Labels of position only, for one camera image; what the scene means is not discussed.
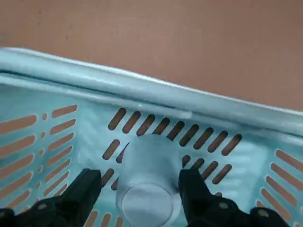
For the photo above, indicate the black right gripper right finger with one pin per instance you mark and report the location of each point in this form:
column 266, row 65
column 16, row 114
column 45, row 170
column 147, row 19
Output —
column 203, row 208

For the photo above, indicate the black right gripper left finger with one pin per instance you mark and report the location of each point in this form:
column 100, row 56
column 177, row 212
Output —
column 71, row 203

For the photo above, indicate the pale blue plastic cup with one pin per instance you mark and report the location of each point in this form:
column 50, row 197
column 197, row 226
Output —
column 149, row 170

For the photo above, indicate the light blue plastic basket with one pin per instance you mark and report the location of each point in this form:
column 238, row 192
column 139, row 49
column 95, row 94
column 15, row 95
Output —
column 165, row 97

